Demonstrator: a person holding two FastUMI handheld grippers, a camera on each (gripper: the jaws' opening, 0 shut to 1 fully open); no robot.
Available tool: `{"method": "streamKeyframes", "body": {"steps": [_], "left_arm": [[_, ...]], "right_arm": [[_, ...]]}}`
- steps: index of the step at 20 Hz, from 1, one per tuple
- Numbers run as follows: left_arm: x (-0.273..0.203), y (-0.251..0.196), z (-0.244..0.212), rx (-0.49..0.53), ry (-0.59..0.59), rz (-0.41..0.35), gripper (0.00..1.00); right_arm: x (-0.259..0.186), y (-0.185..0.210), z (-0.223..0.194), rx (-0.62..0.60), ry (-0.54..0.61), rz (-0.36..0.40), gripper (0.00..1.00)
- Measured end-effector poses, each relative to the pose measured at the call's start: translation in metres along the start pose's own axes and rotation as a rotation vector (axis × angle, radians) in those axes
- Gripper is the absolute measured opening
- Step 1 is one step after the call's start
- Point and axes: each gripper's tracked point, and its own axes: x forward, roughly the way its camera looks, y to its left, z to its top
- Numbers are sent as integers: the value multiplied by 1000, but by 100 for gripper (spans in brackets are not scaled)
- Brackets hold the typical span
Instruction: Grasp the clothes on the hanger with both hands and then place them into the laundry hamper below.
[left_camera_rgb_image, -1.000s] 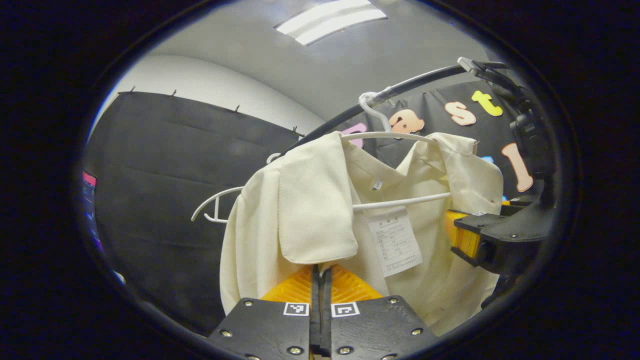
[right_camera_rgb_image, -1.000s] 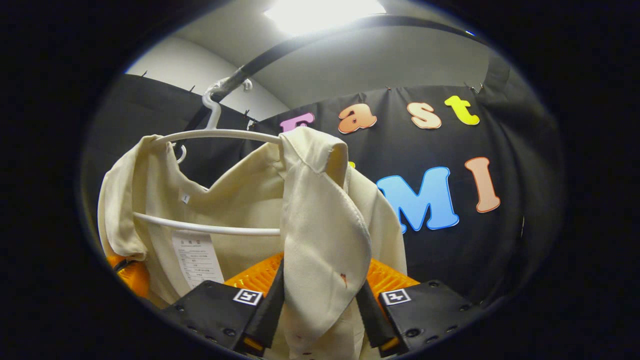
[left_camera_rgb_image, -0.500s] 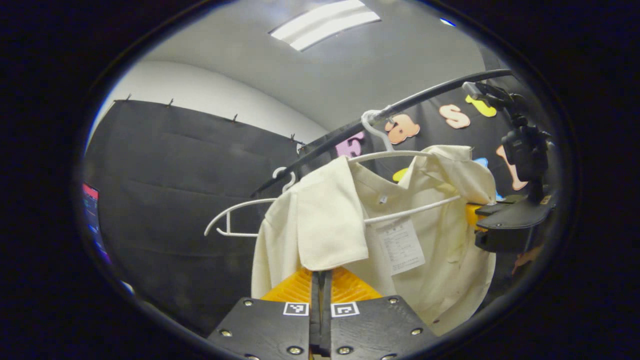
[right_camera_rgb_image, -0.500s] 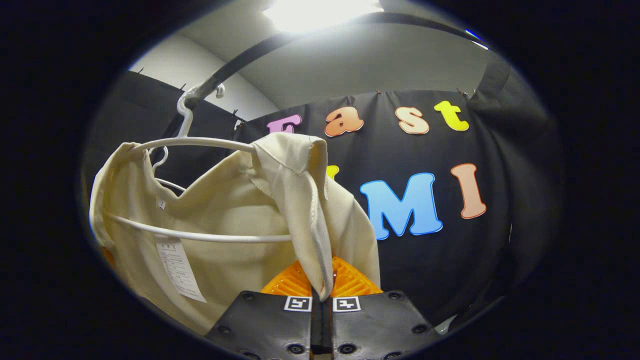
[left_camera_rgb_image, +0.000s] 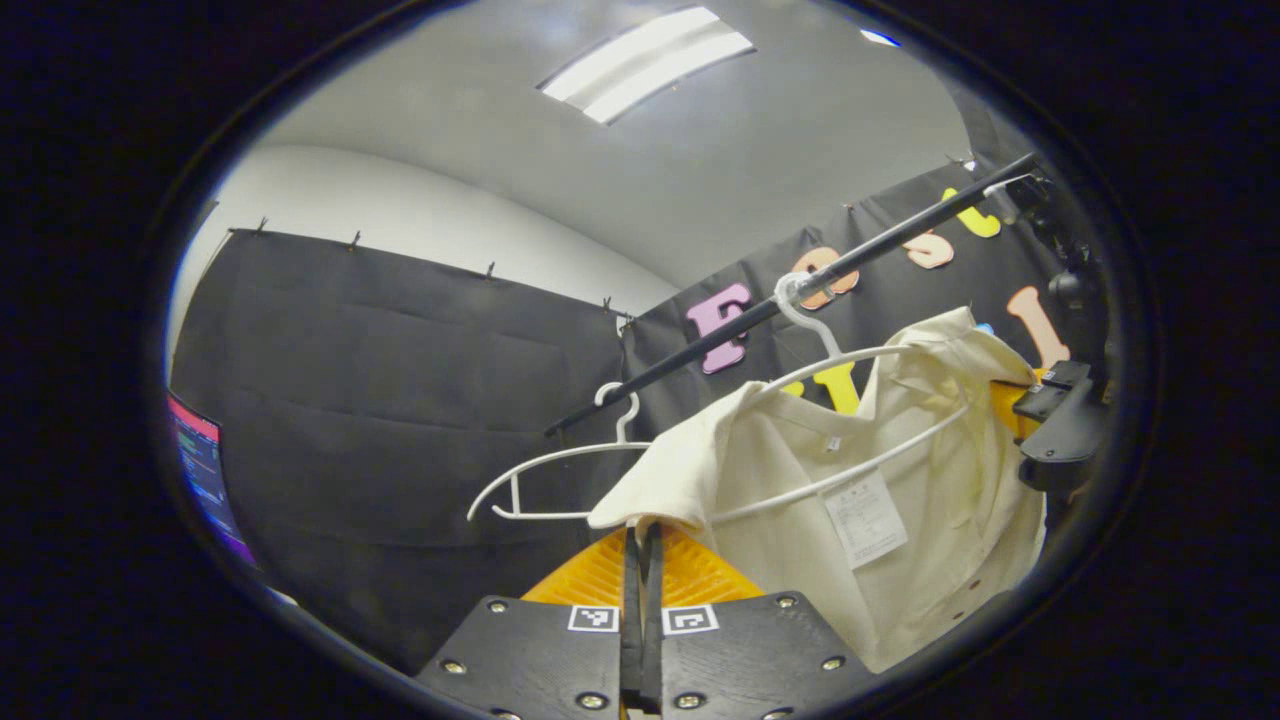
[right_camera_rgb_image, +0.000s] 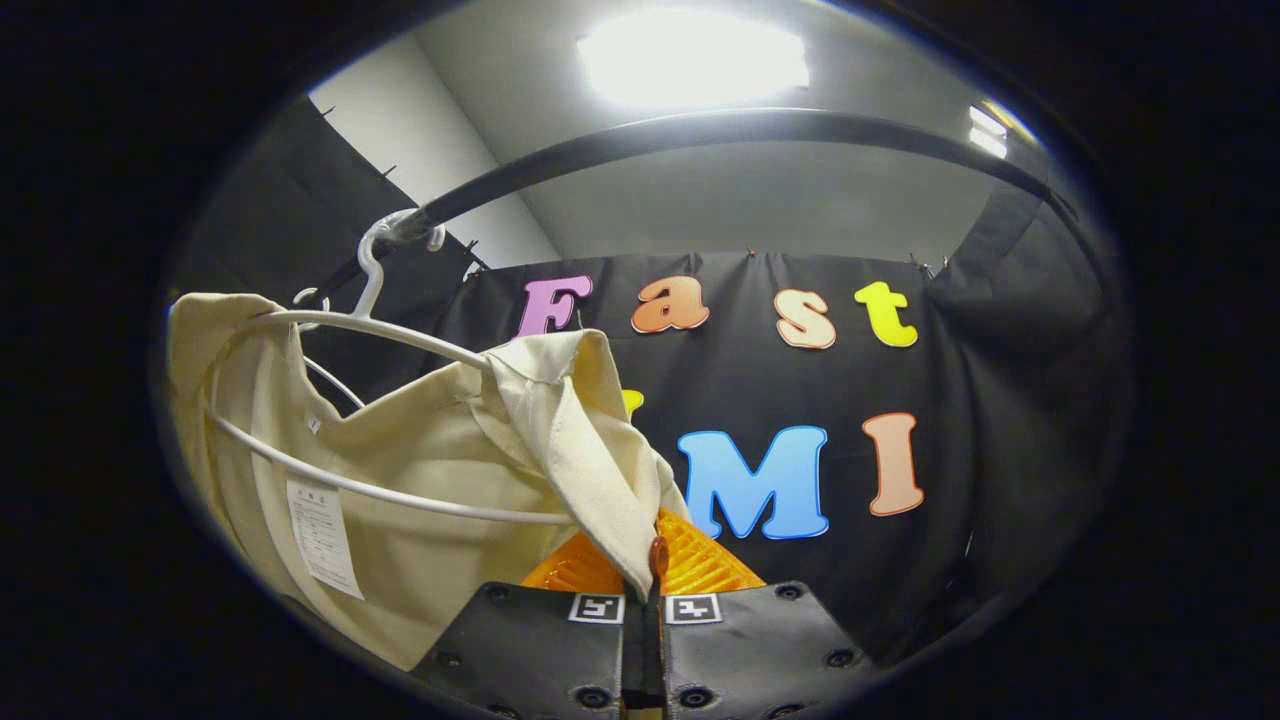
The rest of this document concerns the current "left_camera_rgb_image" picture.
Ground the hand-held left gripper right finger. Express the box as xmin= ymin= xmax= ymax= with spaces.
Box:
xmin=642 ymin=522 xmax=879 ymax=720

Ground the computer monitor screen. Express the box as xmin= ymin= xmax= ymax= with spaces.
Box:
xmin=168 ymin=393 xmax=256 ymax=566

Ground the black clothes rack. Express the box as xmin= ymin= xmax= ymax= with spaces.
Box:
xmin=545 ymin=152 xmax=1101 ymax=436

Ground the large ceiling light panel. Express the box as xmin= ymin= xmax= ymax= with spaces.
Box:
xmin=538 ymin=6 xmax=756 ymax=126

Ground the white plastic hanger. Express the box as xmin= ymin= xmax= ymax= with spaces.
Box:
xmin=467 ymin=382 xmax=651 ymax=523
xmin=710 ymin=272 xmax=971 ymax=526

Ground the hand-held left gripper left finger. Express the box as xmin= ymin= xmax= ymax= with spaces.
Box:
xmin=415 ymin=525 xmax=643 ymax=720

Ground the cream button-up shirt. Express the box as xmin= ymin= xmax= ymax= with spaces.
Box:
xmin=587 ymin=306 xmax=1049 ymax=673

